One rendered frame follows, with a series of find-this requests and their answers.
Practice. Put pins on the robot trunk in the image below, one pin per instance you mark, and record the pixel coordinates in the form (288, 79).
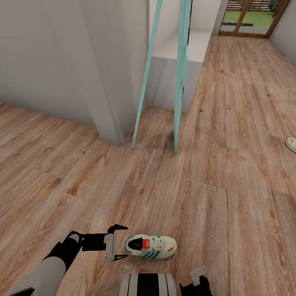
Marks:
(148, 284)

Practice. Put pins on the door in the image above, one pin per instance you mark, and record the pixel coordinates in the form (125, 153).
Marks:
(252, 18)

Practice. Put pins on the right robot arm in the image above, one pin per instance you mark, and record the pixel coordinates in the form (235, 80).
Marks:
(199, 286)

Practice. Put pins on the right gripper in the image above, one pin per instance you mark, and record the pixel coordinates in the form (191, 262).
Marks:
(191, 290)

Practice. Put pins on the standing mirror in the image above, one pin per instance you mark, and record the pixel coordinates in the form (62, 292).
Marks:
(185, 13)

